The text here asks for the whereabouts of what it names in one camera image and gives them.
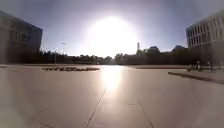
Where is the row of trees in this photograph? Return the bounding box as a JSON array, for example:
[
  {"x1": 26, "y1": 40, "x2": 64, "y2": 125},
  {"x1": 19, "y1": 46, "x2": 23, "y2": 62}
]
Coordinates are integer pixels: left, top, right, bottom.
[{"x1": 36, "y1": 45, "x2": 214, "y2": 66}]

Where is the street lamp pole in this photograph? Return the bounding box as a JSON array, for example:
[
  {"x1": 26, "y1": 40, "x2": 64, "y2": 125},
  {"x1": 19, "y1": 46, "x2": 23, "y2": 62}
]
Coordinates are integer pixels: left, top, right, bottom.
[{"x1": 60, "y1": 41, "x2": 67, "y2": 56}]

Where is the grey paved plaza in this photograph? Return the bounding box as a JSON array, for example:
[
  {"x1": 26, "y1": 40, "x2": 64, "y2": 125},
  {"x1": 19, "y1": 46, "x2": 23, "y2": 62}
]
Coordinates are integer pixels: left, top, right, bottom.
[{"x1": 0, "y1": 63, "x2": 224, "y2": 128}]

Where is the group of people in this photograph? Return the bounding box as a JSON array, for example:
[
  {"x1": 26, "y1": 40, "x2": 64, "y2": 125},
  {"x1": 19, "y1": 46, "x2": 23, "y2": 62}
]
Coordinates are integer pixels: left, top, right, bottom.
[{"x1": 187, "y1": 60, "x2": 224, "y2": 72}]

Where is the raised paved platform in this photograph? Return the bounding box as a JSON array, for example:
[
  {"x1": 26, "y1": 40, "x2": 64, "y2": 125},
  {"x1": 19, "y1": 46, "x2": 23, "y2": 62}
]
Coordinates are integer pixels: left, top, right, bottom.
[{"x1": 167, "y1": 69, "x2": 224, "y2": 85}]

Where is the dark glass building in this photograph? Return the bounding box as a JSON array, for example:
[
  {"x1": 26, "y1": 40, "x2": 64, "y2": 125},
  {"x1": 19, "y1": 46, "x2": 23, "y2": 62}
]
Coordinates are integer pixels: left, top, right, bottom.
[{"x1": 0, "y1": 9, "x2": 44, "y2": 64}]

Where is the pale building with window grid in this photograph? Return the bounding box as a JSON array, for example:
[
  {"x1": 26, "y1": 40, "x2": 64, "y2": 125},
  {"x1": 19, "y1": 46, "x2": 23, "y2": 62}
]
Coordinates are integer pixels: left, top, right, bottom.
[{"x1": 185, "y1": 9, "x2": 224, "y2": 65}]

